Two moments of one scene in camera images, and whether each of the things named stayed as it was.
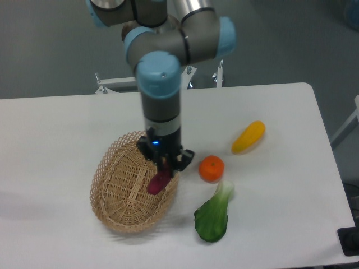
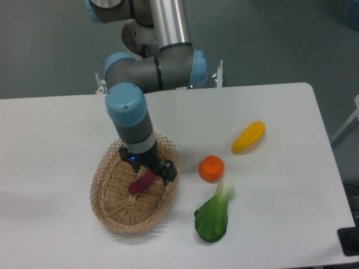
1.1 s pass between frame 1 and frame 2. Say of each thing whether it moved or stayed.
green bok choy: stayed
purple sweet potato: moved
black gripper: moved
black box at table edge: stayed
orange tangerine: stayed
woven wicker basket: stayed
